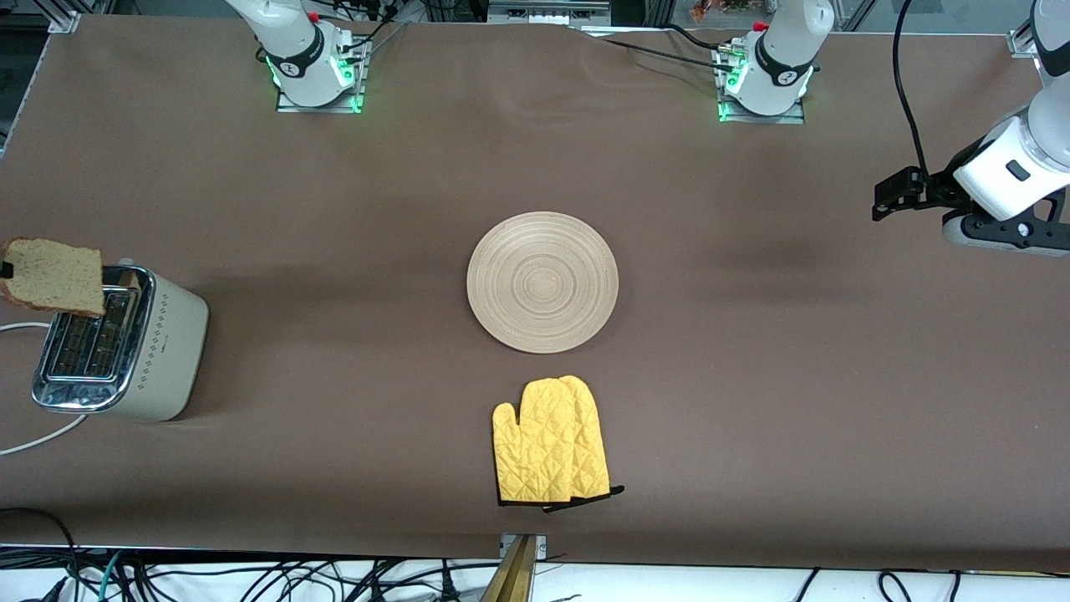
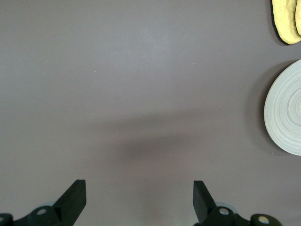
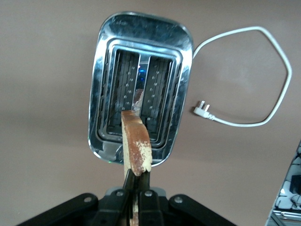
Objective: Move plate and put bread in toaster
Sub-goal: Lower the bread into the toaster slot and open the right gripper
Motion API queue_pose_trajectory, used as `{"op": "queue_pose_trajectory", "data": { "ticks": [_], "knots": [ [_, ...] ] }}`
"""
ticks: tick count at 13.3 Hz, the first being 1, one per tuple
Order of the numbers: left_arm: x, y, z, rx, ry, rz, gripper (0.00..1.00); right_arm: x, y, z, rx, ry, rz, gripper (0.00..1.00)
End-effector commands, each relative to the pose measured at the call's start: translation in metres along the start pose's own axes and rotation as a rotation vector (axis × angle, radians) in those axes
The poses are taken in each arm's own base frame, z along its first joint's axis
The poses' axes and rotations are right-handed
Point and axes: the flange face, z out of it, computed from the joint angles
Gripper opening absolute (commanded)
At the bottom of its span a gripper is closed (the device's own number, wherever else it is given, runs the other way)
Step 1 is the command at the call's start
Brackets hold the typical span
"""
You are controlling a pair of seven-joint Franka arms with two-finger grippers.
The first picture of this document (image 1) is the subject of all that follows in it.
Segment cream and chrome toaster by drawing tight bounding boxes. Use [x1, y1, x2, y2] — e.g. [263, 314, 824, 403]
[32, 259, 210, 422]

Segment brass coloured metal bar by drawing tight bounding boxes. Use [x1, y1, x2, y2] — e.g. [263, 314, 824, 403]
[481, 535, 538, 602]

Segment white toaster power cord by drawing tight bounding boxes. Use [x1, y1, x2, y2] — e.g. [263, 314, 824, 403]
[0, 322, 89, 457]

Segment short black table cable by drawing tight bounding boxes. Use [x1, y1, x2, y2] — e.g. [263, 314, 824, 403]
[665, 23, 726, 53]

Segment tangled black cable bundle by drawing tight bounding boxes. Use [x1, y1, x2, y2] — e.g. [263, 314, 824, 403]
[0, 507, 502, 602]

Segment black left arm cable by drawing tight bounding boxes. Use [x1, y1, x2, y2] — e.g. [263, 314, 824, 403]
[891, 0, 931, 178]

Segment brown bread slice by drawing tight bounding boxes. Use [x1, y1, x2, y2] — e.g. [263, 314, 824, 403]
[0, 238, 106, 317]

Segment yellow quilted oven mitt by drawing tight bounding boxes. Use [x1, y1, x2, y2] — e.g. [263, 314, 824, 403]
[492, 378, 586, 507]
[556, 375, 626, 513]

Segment teal cable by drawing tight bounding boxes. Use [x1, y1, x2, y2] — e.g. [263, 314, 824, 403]
[94, 550, 126, 602]

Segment round wooden plate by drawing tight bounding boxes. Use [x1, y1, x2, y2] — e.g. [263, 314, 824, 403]
[466, 212, 620, 355]

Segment aluminium frame profile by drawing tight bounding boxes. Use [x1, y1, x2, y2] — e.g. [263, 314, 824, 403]
[487, 0, 613, 26]

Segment long black table cable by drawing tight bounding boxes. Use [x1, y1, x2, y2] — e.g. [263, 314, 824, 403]
[598, 37, 730, 71]

